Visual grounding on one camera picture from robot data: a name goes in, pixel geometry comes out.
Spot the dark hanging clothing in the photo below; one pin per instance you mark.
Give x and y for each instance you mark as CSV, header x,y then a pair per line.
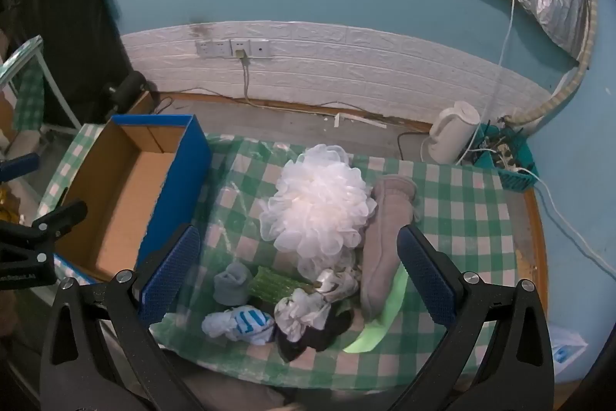
x,y
72,30

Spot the white power strip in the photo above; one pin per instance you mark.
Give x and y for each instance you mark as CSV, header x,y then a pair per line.
x,y
507,158

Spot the grey cloth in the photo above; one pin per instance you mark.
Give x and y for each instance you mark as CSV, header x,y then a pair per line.
x,y
385,247

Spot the blue plastic basket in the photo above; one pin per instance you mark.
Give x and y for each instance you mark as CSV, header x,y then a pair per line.
x,y
517,180

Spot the light green sock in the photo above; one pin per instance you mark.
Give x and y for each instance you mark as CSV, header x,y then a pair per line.
x,y
380,329

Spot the white metal rack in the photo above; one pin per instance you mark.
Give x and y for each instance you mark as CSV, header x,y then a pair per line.
x,y
50,79

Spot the grey sock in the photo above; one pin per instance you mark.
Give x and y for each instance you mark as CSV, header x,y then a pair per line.
x,y
232,283

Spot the black sock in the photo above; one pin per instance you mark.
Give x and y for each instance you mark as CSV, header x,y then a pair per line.
x,y
315,339

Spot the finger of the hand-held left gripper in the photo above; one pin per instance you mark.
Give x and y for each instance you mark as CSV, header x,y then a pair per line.
x,y
19,166
60,218

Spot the white patterned cloth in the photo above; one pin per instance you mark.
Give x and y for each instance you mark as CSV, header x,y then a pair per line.
x,y
301,310

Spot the white mesh bath loofah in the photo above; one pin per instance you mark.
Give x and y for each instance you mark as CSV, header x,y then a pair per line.
x,y
317,209

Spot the blue cardboard box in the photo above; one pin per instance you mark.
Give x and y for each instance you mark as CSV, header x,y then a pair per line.
x,y
115,209

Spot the white trim strip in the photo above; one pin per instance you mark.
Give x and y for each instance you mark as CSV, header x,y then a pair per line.
x,y
358,118

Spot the white plastic bag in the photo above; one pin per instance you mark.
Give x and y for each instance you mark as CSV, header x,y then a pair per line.
x,y
568,348

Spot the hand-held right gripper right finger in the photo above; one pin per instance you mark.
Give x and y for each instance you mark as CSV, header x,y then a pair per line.
x,y
426,278

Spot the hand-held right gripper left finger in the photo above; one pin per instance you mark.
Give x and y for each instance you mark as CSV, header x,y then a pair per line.
x,y
171,269

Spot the white and blue sock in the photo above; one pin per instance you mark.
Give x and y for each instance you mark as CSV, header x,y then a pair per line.
x,y
245,324

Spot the white double wall socket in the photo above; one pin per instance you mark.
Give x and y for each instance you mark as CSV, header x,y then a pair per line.
x,y
212,48

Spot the black round object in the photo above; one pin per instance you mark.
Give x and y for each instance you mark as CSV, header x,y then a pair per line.
x,y
126,91

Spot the small green checkered cloth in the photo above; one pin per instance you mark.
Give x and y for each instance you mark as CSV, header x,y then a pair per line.
x,y
29,95

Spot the green checkered tablecloth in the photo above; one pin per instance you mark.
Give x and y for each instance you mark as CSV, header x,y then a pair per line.
x,y
457,223

